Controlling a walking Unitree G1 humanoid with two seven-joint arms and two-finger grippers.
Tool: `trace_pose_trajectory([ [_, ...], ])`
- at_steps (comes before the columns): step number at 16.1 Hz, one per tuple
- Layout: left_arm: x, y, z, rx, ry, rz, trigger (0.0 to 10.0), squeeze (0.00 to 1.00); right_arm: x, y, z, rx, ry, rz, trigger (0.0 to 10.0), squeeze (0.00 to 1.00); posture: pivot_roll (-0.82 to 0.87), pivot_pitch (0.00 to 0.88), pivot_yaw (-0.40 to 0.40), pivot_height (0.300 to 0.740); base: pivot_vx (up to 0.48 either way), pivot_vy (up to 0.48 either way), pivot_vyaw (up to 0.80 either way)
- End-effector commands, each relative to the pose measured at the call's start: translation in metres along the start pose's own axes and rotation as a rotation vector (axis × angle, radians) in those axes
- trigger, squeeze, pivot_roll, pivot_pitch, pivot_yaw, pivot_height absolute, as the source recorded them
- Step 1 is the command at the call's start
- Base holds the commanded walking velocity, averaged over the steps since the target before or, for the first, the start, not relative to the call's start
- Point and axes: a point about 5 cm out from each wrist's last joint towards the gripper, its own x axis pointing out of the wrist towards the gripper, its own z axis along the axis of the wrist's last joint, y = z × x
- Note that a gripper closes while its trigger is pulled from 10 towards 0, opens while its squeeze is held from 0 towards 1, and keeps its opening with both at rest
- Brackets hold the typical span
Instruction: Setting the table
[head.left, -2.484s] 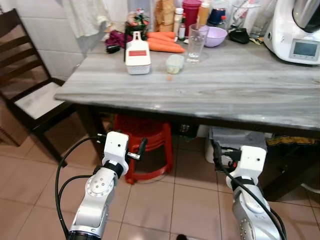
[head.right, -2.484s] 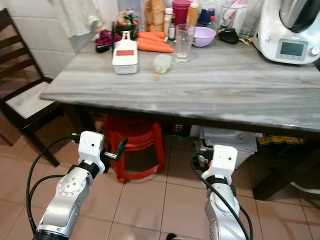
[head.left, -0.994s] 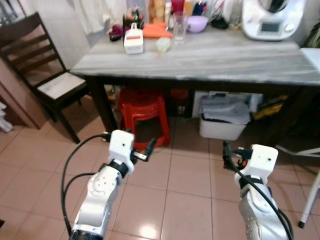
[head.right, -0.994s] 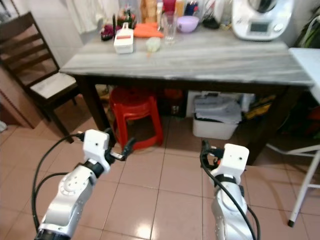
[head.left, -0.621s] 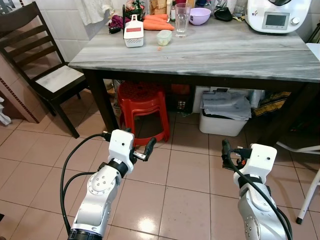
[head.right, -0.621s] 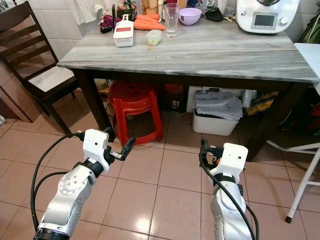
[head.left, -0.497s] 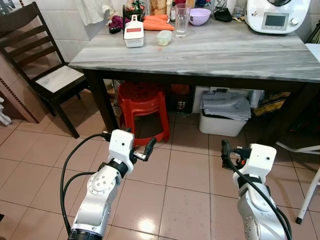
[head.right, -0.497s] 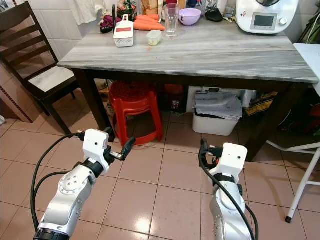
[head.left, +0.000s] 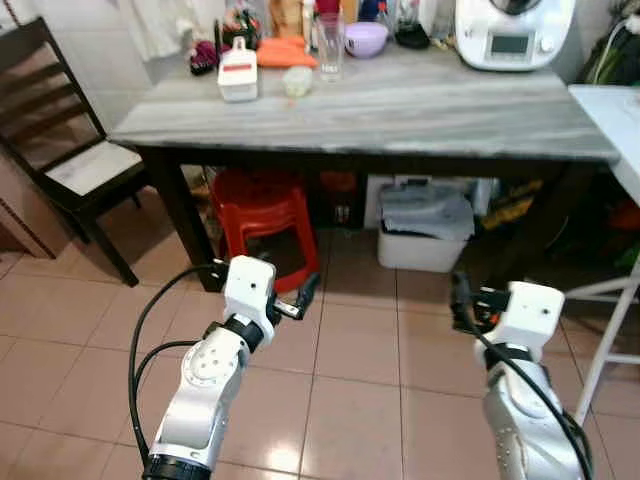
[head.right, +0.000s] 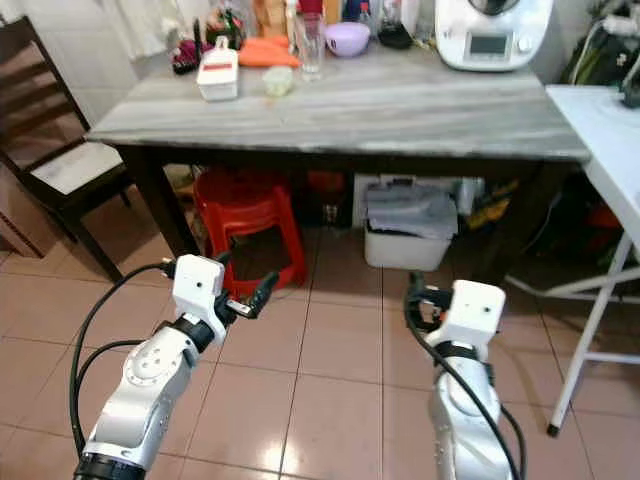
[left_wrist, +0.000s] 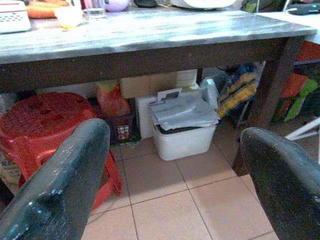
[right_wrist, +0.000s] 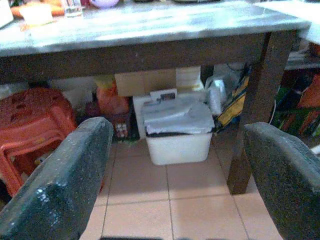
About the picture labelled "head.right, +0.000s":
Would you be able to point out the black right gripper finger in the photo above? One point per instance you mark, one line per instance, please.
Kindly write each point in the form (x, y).
(415, 298)

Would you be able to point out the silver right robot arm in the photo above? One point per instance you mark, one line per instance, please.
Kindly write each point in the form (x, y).
(465, 420)

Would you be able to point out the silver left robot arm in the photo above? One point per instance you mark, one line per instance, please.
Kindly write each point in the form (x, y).
(150, 385)

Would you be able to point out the white bin with grey lid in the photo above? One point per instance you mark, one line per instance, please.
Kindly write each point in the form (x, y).
(410, 222)

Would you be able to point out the red plastic stool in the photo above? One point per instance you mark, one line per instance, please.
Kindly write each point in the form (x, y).
(245, 205)

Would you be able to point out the yellow bag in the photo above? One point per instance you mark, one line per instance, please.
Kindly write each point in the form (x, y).
(495, 205)

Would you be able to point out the white box under table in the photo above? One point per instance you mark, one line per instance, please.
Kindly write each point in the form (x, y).
(470, 190)

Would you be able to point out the dark table with marble top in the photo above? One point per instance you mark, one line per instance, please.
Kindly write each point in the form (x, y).
(360, 110)

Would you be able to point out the small translucent cup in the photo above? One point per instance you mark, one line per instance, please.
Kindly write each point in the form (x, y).
(278, 82)

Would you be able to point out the dark wooden chair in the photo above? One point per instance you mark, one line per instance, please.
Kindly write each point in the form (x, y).
(60, 168)

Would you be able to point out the white container with red label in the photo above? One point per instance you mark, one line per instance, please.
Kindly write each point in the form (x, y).
(218, 75)

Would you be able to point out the orange cloth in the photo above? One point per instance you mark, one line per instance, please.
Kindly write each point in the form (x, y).
(267, 53)

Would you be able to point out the white folding table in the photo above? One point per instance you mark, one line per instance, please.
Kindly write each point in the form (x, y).
(605, 140)

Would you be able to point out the tall clear drinking glass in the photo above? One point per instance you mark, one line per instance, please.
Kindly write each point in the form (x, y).
(310, 50)

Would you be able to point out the dark purple object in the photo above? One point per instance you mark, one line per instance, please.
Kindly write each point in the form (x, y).
(186, 57)

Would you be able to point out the purple bowl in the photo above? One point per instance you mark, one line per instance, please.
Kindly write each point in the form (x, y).
(347, 40)

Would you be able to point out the small black object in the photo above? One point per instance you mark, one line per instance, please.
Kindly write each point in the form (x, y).
(394, 36)

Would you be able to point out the white kitchen appliance with display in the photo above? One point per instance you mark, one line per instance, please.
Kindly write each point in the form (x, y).
(495, 40)

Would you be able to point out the brown package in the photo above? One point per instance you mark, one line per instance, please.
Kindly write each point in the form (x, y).
(270, 18)

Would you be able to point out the dark green bundle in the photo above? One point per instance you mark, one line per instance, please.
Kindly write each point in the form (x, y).
(595, 55)

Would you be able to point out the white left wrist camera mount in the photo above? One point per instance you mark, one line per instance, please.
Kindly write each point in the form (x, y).
(198, 283)

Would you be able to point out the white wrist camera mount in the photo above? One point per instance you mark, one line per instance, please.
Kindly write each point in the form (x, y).
(477, 310)
(198, 283)

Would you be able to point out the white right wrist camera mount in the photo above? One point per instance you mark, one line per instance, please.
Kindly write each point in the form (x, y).
(477, 310)

